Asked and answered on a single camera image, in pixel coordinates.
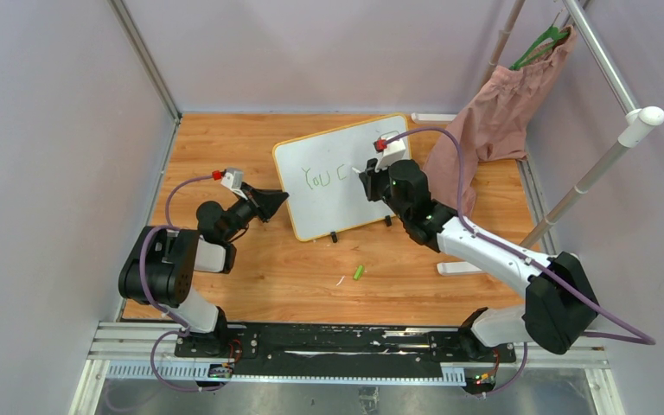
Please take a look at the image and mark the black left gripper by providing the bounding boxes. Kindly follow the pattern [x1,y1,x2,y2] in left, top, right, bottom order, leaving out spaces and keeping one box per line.
[222,183,288,243]

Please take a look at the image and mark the yellow-framed whiteboard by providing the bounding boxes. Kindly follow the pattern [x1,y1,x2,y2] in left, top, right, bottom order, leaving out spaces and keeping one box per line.
[271,113,408,242]

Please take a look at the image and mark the green marker cap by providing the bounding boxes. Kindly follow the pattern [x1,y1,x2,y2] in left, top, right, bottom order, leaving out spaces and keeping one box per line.
[353,265,365,281]

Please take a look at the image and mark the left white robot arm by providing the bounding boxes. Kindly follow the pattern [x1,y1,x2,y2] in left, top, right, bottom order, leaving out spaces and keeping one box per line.
[118,182,289,357]

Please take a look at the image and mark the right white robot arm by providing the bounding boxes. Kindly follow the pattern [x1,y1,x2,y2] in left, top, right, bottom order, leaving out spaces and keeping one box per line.
[358,159,597,361]

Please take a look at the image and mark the pink cloth shorts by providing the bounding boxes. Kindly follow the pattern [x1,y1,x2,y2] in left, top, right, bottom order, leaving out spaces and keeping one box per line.
[423,25,578,216]

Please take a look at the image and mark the green clothes hanger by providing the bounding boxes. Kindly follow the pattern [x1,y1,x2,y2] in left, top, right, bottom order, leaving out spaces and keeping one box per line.
[508,25,571,71]

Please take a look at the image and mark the white metal clothes rack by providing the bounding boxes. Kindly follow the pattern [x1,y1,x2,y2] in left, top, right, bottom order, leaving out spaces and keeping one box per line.
[411,0,664,278]

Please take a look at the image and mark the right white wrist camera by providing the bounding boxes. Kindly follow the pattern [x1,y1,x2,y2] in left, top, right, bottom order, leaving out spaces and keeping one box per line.
[373,131,410,171]

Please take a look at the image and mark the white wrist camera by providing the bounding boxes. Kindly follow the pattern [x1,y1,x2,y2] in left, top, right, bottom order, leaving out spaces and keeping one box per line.
[373,131,410,171]
[220,168,247,200]

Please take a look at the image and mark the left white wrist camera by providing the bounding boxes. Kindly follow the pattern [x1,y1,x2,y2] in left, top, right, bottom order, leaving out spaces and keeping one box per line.
[220,168,247,200]

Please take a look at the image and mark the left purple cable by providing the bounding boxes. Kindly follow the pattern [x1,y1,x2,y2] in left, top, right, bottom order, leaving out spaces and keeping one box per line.
[138,169,227,393]

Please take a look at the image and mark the purple cable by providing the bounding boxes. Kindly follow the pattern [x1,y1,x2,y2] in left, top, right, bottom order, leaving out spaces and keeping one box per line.
[138,169,227,393]
[373,126,657,396]

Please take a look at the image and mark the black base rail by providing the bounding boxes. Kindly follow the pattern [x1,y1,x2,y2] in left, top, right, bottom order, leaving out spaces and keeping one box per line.
[93,320,520,396]

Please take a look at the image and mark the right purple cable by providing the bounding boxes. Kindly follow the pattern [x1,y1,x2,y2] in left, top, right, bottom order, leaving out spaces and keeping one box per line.
[373,126,657,396]

